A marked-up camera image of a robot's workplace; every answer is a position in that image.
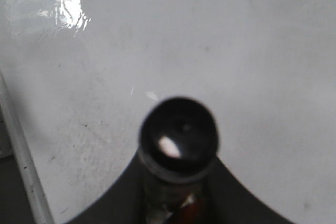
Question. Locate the aluminium whiteboard frame rail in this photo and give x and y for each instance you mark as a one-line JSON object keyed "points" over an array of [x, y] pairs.
{"points": [[33, 187]]}

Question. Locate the white glossy whiteboard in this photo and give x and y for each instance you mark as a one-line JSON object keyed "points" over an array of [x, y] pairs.
{"points": [[82, 75]]}

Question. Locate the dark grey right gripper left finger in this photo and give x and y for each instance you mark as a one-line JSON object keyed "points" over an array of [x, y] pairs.
{"points": [[121, 203]]}

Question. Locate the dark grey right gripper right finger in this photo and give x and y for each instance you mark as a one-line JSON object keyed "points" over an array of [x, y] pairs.
{"points": [[230, 202]]}

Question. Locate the white black whiteboard marker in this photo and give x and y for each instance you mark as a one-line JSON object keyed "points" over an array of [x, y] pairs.
{"points": [[177, 142]]}

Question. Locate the red disc taped to marker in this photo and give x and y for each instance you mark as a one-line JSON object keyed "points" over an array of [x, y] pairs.
{"points": [[192, 210]]}

